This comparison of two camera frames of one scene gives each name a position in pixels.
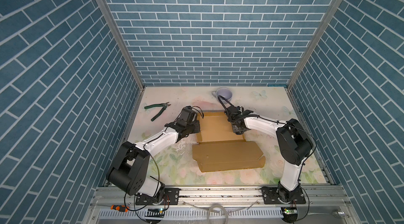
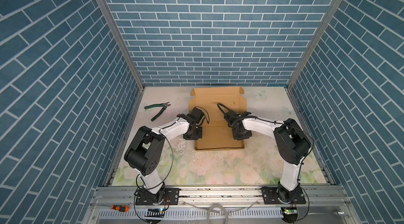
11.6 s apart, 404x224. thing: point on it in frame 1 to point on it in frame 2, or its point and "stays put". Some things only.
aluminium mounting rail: (316, 195) stays put
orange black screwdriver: (120, 207) stays put
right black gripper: (234, 130) stays put
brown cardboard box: (219, 148) to (216, 133)
